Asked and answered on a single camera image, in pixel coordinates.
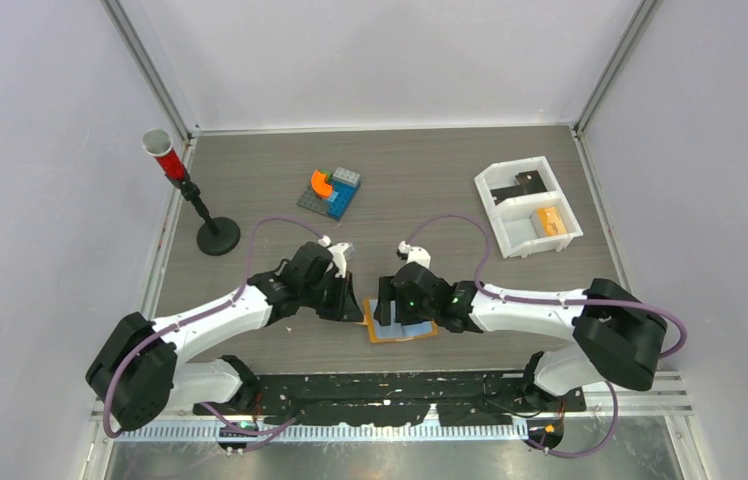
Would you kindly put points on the toy brick assembly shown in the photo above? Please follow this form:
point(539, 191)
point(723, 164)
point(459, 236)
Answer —
point(330, 193)

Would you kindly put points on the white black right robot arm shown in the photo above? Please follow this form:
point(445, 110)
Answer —
point(611, 335)

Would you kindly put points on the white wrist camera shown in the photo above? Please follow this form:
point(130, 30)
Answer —
point(341, 254)
point(413, 254)

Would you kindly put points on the white plastic divided bin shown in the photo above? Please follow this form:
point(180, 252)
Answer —
point(510, 221)

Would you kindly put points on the orange leather card holder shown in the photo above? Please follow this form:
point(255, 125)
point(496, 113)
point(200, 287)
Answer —
point(395, 331)

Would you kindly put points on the white slotted cable duct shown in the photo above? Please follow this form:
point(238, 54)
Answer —
point(427, 430)

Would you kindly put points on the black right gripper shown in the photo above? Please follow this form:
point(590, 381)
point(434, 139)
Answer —
point(383, 310)

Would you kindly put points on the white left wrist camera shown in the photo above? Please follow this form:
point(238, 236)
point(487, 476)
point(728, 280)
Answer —
point(341, 254)

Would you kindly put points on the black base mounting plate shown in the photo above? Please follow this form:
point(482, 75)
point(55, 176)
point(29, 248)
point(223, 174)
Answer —
point(459, 398)

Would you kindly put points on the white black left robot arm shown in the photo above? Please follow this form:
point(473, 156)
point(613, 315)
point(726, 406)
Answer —
point(147, 366)

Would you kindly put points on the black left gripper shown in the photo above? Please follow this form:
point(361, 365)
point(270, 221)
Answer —
point(345, 308)

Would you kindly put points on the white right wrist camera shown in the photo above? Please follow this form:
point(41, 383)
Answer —
point(413, 254)

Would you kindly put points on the black microphone stand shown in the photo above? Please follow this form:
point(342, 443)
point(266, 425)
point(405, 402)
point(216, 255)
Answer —
point(218, 235)

